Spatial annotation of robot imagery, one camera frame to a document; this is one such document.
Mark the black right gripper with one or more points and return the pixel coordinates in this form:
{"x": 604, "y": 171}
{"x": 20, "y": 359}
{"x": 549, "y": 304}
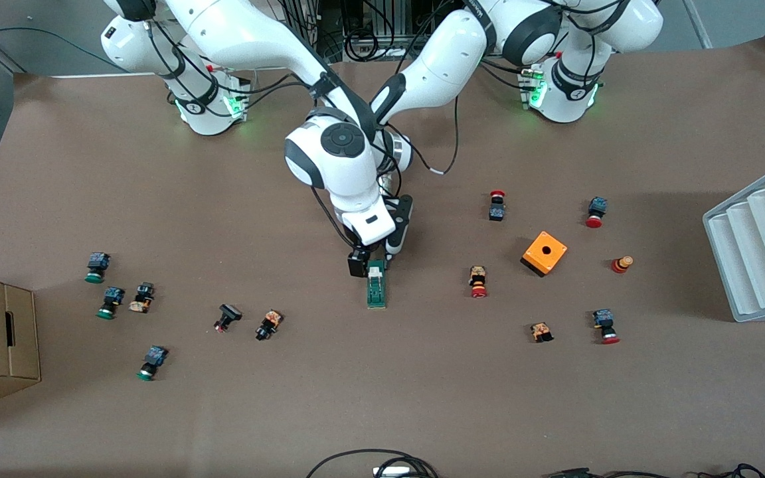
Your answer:
{"x": 358, "y": 261}

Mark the green load switch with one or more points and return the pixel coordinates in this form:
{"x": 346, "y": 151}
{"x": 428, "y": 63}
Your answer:
{"x": 376, "y": 292}

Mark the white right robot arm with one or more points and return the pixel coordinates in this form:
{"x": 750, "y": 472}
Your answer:
{"x": 236, "y": 33}

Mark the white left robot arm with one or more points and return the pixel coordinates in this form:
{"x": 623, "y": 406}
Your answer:
{"x": 449, "y": 60}

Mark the black button orange block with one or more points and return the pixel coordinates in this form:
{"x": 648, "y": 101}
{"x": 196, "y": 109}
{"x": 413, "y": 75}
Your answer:
{"x": 268, "y": 324}

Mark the red button yellow block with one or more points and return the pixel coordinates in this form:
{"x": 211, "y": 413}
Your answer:
{"x": 478, "y": 281}

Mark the black square push button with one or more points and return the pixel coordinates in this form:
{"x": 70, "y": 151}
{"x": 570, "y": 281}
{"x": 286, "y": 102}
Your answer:
{"x": 226, "y": 317}

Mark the red button black block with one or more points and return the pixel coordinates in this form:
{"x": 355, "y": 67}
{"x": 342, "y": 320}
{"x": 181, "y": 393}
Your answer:
{"x": 497, "y": 205}

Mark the small orange contact block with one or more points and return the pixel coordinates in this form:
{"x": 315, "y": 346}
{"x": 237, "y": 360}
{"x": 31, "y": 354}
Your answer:
{"x": 541, "y": 331}

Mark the white plug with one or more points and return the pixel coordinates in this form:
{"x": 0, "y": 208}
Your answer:
{"x": 392, "y": 472}

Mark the black orange contact block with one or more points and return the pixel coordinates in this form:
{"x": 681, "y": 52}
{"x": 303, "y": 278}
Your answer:
{"x": 142, "y": 297}

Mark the green button blue block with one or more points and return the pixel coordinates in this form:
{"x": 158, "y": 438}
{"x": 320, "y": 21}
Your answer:
{"x": 151, "y": 362}
{"x": 97, "y": 267}
{"x": 110, "y": 302}

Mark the red button blue block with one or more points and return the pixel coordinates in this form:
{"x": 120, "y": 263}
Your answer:
{"x": 595, "y": 212}
{"x": 605, "y": 326}

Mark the small red orange button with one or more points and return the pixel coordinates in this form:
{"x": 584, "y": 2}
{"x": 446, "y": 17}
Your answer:
{"x": 621, "y": 264}

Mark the grey ribbed tray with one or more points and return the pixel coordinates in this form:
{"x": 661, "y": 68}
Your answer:
{"x": 761, "y": 245}

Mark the orange button enclosure box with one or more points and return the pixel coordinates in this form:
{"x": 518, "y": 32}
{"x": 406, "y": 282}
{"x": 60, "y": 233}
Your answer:
{"x": 545, "y": 253}

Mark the aluminium rack frame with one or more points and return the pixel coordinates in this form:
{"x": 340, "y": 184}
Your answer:
{"x": 303, "y": 30}

